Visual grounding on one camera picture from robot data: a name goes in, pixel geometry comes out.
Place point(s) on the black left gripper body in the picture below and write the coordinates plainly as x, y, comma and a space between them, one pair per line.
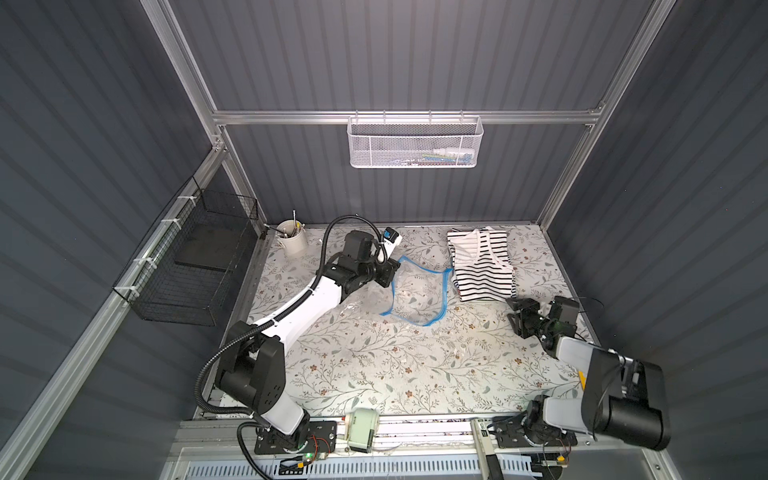
384, 273

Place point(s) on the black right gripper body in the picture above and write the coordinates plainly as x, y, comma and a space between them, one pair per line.
531, 321

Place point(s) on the clear vacuum bag blue zip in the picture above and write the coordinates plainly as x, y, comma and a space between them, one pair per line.
417, 295

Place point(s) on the black white striped garment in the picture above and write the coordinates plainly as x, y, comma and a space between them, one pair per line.
481, 265

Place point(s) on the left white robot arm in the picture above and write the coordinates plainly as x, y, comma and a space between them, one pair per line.
251, 367

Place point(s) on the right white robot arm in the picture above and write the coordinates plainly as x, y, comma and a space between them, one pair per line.
622, 397

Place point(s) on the white cup with tools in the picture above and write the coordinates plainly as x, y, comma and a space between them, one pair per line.
291, 236

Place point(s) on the small green white box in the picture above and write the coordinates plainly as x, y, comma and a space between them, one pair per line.
361, 427

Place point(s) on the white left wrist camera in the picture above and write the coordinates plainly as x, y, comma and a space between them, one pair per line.
391, 240

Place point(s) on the white wire basket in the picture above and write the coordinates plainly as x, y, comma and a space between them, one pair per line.
426, 142

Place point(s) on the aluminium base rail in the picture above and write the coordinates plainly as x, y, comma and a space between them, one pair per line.
410, 447

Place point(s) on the black wire basket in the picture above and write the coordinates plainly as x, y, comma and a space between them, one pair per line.
193, 271

